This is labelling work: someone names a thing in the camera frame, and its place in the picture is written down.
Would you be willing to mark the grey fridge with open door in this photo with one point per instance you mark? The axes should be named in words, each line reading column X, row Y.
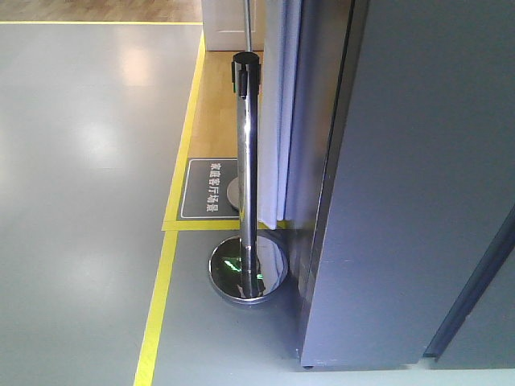
column 401, row 184

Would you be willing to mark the dark floor sign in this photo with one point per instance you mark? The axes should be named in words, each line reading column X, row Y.
column 204, row 195

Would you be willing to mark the white blue curtain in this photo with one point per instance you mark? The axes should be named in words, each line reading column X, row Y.
column 275, row 122

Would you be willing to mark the chrome stanchion post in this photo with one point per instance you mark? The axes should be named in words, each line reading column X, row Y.
column 247, row 269
column 233, row 187

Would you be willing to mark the white cabinet behind post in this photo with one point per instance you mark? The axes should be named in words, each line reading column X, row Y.
column 224, row 25

